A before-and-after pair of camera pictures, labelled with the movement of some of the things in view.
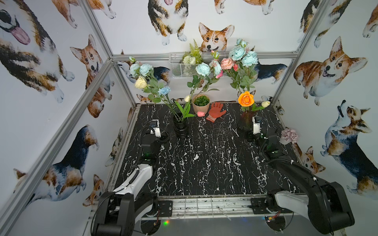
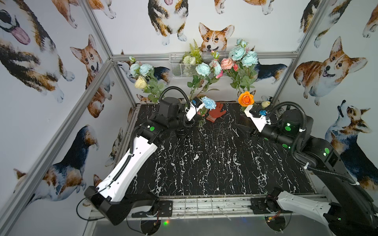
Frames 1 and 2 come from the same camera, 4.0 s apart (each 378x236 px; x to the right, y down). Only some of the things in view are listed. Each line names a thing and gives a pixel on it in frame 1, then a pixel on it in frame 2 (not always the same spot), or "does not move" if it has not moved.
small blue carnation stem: [164, 90] -> [207, 103]
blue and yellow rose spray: [144, 80] does not move
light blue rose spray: [209, 73] does not move
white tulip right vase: [265, 104] does not move
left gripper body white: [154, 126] -> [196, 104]
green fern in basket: [195, 51] does not move
